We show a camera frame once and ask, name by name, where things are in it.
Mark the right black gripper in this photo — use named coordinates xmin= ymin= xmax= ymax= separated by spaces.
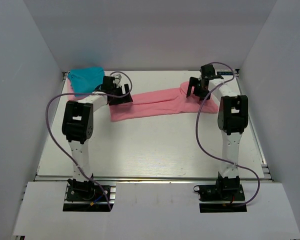
xmin=186 ymin=76 xmax=212 ymax=101

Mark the pink t shirt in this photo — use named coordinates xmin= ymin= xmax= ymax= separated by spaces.
xmin=109 ymin=81 xmax=220 ymax=123
xmin=66 ymin=79 xmax=78 ymax=102

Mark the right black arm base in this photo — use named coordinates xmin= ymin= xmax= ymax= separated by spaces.
xmin=193 ymin=174 xmax=247 ymax=213

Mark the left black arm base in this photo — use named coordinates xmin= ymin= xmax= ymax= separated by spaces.
xmin=62 ymin=178 xmax=115 ymax=213

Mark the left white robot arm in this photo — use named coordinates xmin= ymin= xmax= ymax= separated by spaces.
xmin=61 ymin=71 xmax=133 ymax=182

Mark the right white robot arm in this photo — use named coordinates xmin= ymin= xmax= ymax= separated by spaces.
xmin=186 ymin=63 xmax=249 ymax=180

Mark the blue table label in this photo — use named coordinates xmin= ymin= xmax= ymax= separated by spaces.
xmin=216 ymin=71 xmax=234 ymax=76

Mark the folded teal t shirt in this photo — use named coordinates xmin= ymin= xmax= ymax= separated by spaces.
xmin=67 ymin=66 xmax=105 ymax=98

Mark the folded pink t shirt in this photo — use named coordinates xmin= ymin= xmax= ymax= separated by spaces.
xmin=66 ymin=79 xmax=78 ymax=102

